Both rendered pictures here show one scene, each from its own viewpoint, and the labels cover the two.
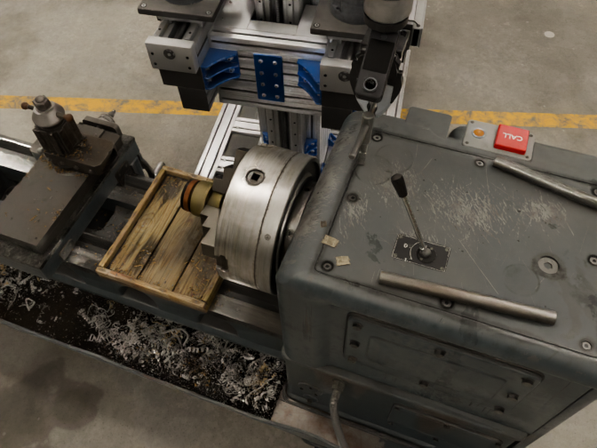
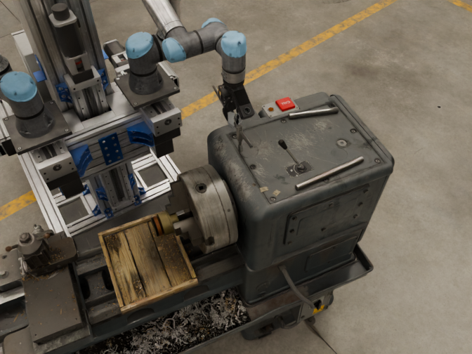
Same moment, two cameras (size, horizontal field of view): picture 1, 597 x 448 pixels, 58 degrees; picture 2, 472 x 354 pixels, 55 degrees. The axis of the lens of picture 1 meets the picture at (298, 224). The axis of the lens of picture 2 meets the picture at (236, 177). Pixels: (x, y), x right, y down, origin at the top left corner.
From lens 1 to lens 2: 0.83 m
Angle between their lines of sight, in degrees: 28
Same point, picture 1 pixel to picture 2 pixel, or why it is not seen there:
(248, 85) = (97, 161)
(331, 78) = (161, 126)
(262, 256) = (230, 221)
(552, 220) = (327, 126)
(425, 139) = (254, 124)
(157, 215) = (121, 260)
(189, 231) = (148, 254)
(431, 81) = not seen: hidden behind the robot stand
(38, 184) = (41, 293)
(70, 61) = not seen: outside the picture
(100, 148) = (66, 244)
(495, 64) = not seen: hidden behind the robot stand
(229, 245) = (212, 228)
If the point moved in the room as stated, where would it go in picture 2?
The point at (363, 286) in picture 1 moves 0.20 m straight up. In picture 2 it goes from (293, 196) to (300, 157)
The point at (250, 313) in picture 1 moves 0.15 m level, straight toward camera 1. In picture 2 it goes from (218, 267) to (251, 285)
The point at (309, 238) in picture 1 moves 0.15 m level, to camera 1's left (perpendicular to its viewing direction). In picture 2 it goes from (254, 194) to (223, 220)
